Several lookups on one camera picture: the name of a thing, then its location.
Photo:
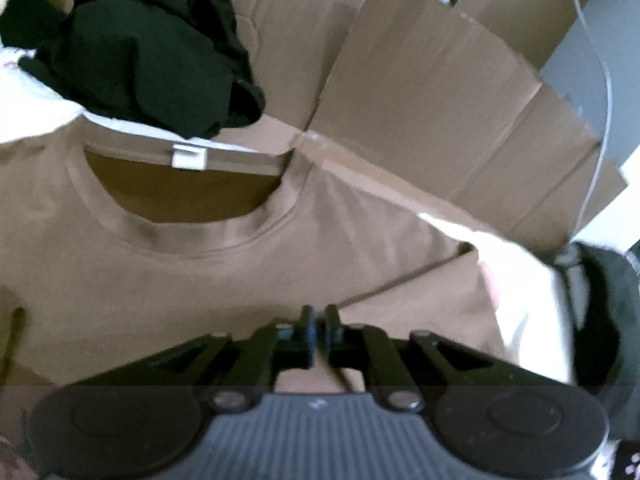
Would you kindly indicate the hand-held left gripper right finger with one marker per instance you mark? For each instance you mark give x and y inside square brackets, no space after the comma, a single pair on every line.
[325,335]

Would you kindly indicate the crumpled black garment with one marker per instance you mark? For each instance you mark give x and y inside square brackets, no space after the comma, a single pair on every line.
[140,60]

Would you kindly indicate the white bear print bed sheet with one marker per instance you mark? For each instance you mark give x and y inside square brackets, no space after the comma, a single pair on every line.
[520,270]

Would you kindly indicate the large flattened cardboard sheet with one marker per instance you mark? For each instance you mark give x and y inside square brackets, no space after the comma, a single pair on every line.
[425,85]

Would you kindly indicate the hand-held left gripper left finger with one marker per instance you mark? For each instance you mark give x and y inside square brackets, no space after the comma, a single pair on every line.
[309,335]

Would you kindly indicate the folded black garment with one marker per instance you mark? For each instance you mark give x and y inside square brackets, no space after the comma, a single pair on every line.
[610,310]

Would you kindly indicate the black paw print cushion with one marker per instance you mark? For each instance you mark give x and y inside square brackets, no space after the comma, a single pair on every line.
[627,460]

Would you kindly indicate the brown printed t-shirt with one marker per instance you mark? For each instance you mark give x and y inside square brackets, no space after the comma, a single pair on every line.
[150,260]

